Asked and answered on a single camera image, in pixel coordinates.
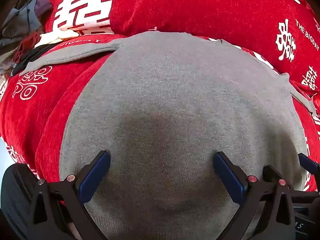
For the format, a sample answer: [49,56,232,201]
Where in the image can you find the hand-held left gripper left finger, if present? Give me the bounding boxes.
[33,151,111,240]

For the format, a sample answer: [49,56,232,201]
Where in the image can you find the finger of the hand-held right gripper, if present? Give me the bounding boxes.
[262,165,320,202]
[298,152,320,178]

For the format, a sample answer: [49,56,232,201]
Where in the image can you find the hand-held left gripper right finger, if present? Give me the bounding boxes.
[213,151,297,240]

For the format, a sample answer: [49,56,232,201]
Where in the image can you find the grey garment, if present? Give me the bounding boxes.
[25,31,317,240]

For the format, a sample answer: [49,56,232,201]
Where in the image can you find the red printed blanket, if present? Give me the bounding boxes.
[0,29,320,207]

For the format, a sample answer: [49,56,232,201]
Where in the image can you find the black cloth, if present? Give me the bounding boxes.
[11,44,55,77]

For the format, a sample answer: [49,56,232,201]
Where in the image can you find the white cloth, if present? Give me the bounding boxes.
[34,27,81,48]

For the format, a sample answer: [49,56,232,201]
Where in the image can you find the dark red cloth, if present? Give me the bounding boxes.
[12,34,42,63]

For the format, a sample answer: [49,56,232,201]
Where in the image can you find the red pillow large white print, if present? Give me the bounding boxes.
[40,0,118,35]

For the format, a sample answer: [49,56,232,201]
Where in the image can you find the red pillow small white print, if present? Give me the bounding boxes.
[109,0,320,96]

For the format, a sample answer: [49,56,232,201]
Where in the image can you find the grey-blue cloth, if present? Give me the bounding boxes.
[0,0,42,39]

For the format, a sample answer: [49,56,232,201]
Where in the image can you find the purple-grey cloth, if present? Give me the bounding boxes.
[34,0,53,18]

